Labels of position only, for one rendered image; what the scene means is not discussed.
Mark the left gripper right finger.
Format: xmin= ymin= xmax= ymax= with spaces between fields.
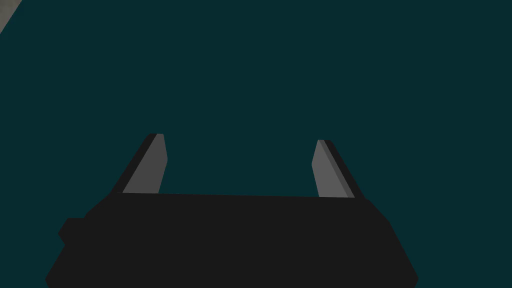
xmin=311 ymin=139 xmax=365 ymax=199

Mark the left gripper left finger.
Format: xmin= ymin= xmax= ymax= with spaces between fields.
xmin=109 ymin=133 xmax=169 ymax=195

